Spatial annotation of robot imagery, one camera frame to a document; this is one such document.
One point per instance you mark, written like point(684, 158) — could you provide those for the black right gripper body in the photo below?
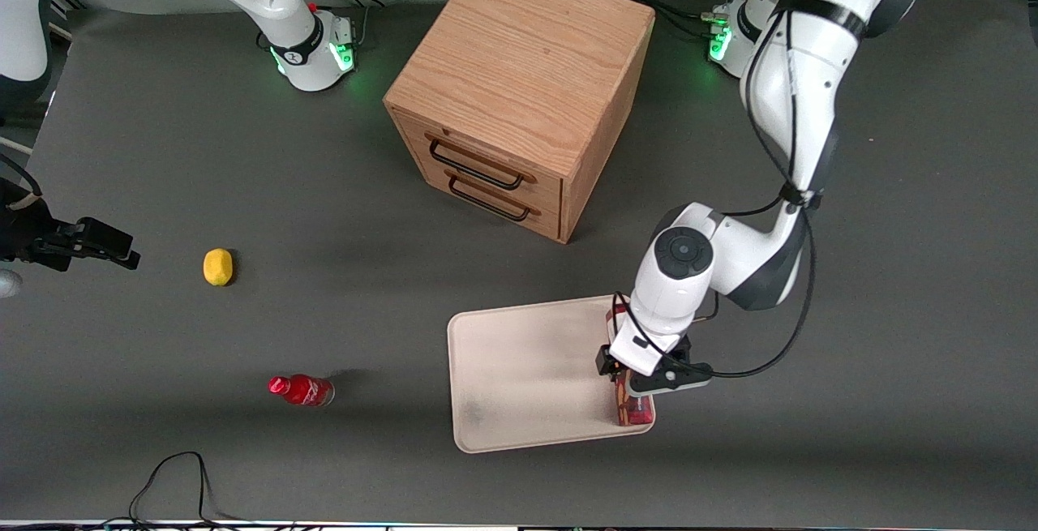
point(24, 233)

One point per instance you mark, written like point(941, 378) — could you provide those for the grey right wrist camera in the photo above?
point(6, 284)

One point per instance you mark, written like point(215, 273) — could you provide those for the red cookie box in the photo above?
point(635, 405)

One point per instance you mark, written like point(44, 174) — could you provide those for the red soda bottle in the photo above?
point(302, 391)

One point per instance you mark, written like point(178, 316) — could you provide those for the yellow lemon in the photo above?
point(217, 267)

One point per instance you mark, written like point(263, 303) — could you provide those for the wooden drawer cabinet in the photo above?
point(519, 53)

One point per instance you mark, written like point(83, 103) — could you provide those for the beige plastic tray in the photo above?
point(527, 377)

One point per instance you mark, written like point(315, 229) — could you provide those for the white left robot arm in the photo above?
point(799, 77)

